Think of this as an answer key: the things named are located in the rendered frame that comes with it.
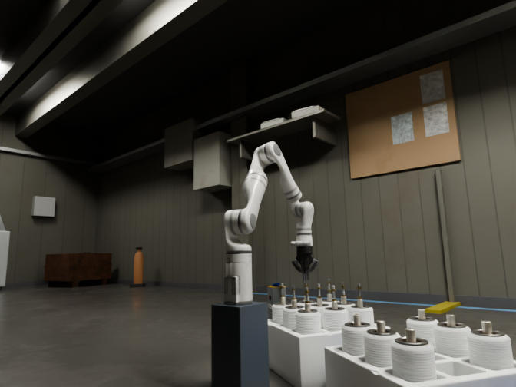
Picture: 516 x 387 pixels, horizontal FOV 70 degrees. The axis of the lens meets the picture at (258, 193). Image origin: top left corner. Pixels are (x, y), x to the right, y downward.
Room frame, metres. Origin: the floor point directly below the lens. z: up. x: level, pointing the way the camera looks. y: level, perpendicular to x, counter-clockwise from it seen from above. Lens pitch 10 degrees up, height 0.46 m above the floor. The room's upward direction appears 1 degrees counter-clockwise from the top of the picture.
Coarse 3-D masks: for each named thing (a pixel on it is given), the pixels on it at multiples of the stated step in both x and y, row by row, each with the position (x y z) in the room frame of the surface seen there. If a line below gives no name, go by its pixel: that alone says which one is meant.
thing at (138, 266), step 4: (136, 248) 6.16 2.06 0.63; (140, 248) 6.17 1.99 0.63; (140, 252) 6.20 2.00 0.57; (136, 256) 6.15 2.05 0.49; (140, 256) 6.16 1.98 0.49; (136, 260) 6.15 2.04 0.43; (140, 260) 6.16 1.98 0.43; (136, 264) 6.15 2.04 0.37; (140, 264) 6.16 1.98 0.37; (136, 268) 6.15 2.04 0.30; (140, 268) 6.16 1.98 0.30; (136, 272) 6.15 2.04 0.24; (140, 272) 6.16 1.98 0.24; (136, 276) 6.15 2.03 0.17; (140, 276) 6.16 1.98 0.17; (136, 280) 6.15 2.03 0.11; (140, 280) 6.16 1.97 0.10; (132, 284) 6.12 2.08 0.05; (136, 284) 6.12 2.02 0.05; (140, 284) 6.13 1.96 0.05; (144, 284) 6.27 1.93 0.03
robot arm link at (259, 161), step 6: (264, 144) 1.54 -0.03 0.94; (258, 150) 1.54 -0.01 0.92; (258, 156) 1.54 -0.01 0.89; (264, 156) 1.53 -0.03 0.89; (252, 162) 1.52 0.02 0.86; (258, 162) 1.53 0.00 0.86; (264, 162) 1.55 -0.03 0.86; (270, 162) 1.55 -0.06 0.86; (252, 168) 1.46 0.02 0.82; (258, 168) 1.46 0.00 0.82; (264, 168) 1.58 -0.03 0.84; (264, 174) 1.44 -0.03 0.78
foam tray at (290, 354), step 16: (272, 320) 1.70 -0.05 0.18; (272, 336) 1.58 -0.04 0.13; (288, 336) 1.43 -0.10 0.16; (304, 336) 1.35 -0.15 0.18; (320, 336) 1.37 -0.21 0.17; (336, 336) 1.39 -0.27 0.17; (272, 352) 1.58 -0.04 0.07; (288, 352) 1.43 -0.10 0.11; (304, 352) 1.35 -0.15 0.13; (320, 352) 1.37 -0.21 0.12; (272, 368) 1.59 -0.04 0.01; (288, 368) 1.44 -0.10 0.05; (304, 368) 1.35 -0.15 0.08; (320, 368) 1.37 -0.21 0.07; (304, 384) 1.35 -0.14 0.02; (320, 384) 1.37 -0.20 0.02
